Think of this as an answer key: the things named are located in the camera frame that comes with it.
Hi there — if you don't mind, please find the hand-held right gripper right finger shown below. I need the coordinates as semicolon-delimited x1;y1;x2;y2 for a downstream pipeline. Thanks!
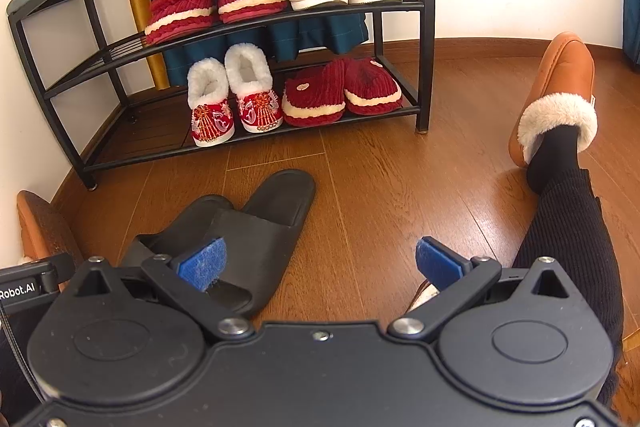
387;236;571;342

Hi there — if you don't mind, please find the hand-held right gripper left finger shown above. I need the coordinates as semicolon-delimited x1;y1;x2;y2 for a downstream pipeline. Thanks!
65;237;256;342

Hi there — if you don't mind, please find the black slide slipper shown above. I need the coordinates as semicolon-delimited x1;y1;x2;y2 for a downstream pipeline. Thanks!
200;169;317;319
122;194;236;268

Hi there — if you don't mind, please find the black metal shoe rack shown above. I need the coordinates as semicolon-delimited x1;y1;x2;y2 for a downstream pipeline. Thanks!
6;0;436;192

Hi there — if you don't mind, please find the person's right leg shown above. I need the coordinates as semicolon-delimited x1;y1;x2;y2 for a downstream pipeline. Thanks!
510;129;626;408

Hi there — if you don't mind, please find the red embroidered fur-lined shoe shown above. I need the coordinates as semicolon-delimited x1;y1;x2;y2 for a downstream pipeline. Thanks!
187;59;236;148
224;43;284;135

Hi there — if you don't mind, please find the red corduroy slipper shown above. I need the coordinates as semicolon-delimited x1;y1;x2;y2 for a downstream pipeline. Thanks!
342;57;404;116
281;59;347;128

